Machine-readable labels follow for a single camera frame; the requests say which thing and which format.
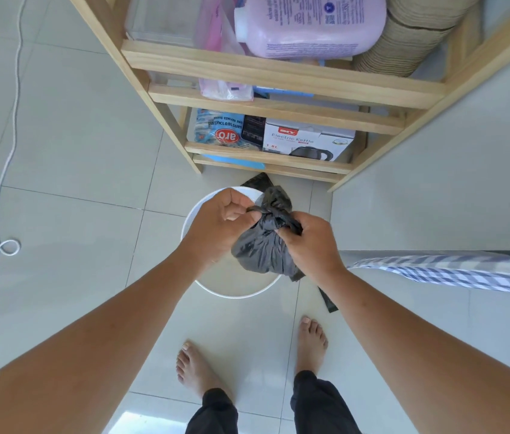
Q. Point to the purple detergent jug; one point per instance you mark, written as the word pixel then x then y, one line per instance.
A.
pixel 313 27

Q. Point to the blue sugar bag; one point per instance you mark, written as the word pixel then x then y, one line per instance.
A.
pixel 223 131

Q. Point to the person's left foot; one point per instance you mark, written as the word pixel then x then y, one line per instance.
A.
pixel 198 370

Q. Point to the person's right thumb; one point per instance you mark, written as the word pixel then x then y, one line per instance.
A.
pixel 287 237

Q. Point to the person's left forearm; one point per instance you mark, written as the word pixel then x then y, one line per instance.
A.
pixel 92 348

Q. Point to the white round waste bin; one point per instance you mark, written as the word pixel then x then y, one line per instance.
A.
pixel 236 281

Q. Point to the flat blue packet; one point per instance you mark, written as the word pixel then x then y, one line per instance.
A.
pixel 282 92

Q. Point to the light wooden shelf rack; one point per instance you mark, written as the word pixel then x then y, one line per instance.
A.
pixel 282 77

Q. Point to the person's right foot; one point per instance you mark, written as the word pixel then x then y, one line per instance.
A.
pixel 311 345

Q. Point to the pink plastic packet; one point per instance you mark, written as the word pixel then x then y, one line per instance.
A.
pixel 221 88

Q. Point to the person's left hand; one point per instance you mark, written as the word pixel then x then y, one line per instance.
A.
pixel 212 225

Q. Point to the person's foot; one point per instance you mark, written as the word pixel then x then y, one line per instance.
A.
pixel 198 370
pixel 311 345

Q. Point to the clear plastic storage box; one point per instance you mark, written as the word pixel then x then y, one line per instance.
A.
pixel 164 20

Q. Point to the person's right hand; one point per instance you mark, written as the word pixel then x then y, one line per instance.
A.
pixel 316 248

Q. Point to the person's right forearm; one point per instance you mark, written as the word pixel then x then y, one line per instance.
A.
pixel 426 357

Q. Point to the white kettle box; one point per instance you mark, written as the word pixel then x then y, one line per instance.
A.
pixel 304 140

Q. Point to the person's left thumb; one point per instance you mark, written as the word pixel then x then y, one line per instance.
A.
pixel 246 220

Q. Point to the black trousers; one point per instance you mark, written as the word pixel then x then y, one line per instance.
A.
pixel 320 404

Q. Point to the dark grey garbage bag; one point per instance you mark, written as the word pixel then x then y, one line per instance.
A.
pixel 259 248

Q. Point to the blue checkered cloth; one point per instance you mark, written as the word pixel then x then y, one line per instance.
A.
pixel 462 273

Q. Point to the black plastic bag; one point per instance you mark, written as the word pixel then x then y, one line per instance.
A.
pixel 328 301
pixel 258 180

